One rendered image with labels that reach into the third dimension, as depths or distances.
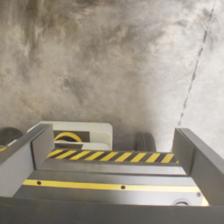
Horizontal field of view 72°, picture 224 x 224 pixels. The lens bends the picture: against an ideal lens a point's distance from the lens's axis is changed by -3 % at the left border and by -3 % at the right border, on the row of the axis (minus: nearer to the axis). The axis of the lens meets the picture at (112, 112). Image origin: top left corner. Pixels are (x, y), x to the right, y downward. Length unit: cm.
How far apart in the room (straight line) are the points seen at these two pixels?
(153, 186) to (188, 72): 42
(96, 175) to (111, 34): 44
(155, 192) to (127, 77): 38
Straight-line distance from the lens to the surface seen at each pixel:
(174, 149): 17
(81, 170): 31
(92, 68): 57
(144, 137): 51
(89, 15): 60
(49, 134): 16
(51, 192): 36
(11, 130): 64
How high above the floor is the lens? 56
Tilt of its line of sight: 74 degrees down
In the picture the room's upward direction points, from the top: 172 degrees counter-clockwise
